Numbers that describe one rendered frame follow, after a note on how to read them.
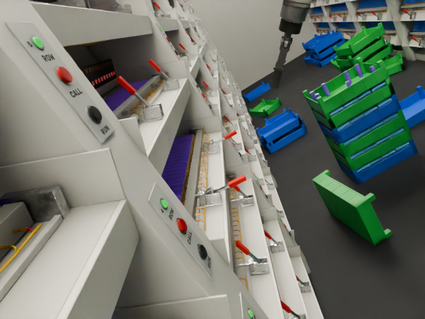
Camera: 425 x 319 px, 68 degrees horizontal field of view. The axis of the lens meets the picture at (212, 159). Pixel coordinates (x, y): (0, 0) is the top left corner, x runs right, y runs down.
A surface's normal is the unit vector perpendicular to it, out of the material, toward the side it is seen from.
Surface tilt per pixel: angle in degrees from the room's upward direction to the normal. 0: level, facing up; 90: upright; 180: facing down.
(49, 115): 90
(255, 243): 21
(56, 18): 111
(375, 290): 0
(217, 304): 90
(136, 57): 90
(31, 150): 90
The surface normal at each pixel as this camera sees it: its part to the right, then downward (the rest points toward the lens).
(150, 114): 0.00, 0.40
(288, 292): -0.18, -0.90
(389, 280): -0.52, -0.78
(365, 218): 0.21, 0.26
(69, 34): 0.98, -0.16
